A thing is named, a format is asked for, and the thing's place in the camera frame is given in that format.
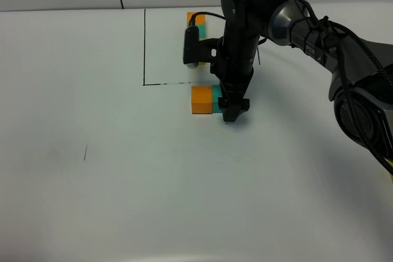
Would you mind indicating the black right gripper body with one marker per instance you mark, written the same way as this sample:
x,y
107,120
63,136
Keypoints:
x,y
237,50

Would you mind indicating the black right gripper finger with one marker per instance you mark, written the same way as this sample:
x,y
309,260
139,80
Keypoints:
x,y
231,112

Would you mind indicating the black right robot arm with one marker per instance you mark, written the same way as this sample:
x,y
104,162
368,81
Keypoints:
x,y
361,85

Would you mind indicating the yellow template cube block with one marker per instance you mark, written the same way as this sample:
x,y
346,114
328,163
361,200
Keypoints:
x,y
193,53

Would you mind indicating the teal template cube block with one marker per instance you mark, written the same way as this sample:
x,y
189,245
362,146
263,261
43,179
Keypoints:
x,y
202,31

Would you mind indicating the orange template cube block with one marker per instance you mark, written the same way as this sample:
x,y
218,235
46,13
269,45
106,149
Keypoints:
x,y
198,20

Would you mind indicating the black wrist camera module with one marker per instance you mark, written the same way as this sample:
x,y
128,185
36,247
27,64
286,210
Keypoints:
x,y
211,46

